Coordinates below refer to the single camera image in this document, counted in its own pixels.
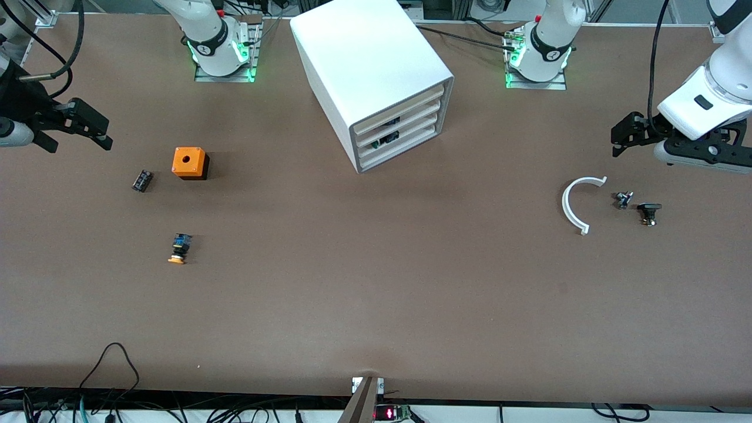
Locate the orange box with hole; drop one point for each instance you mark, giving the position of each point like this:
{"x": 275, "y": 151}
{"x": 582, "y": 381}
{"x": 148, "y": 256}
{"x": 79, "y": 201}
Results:
{"x": 188, "y": 161}

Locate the yellow push button switch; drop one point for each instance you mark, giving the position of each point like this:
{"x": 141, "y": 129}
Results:
{"x": 180, "y": 245}

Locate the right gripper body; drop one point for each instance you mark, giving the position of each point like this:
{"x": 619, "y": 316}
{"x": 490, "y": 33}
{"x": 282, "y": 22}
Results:
{"x": 22, "y": 100}

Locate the small grey metal part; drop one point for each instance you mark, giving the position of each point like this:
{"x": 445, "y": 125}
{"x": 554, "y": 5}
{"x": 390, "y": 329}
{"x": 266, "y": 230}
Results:
{"x": 623, "y": 200}

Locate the grey camera stand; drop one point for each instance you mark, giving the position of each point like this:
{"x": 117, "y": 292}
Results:
{"x": 361, "y": 405}

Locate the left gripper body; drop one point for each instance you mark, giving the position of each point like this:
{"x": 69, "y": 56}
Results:
{"x": 651, "y": 125}

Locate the white curved plastic arc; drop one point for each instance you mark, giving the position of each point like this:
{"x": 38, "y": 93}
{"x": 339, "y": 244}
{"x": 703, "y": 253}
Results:
{"x": 565, "y": 204}

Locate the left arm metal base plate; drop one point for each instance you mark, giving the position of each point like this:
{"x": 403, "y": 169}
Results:
{"x": 534, "y": 86}

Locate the black green electronic component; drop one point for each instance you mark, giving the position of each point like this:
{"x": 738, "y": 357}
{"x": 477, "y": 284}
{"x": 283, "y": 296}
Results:
{"x": 389, "y": 140}

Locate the small black switch part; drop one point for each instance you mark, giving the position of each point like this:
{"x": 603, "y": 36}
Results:
{"x": 649, "y": 208}

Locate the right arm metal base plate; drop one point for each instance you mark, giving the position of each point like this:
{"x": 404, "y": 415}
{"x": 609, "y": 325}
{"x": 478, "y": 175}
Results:
{"x": 226, "y": 79}

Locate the device with red display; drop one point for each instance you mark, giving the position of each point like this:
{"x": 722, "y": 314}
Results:
{"x": 388, "y": 413}

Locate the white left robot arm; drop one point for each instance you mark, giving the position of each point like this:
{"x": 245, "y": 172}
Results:
{"x": 549, "y": 41}

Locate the dark cylindrical capacitor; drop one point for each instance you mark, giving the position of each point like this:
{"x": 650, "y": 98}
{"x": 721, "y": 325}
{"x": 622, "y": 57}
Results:
{"x": 142, "y": 181}

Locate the aluminium frame profile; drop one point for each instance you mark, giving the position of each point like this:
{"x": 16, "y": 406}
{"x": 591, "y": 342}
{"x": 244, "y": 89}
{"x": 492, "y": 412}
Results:
{"x": 718, "y": 30}
{"x": 47, "y": 19}

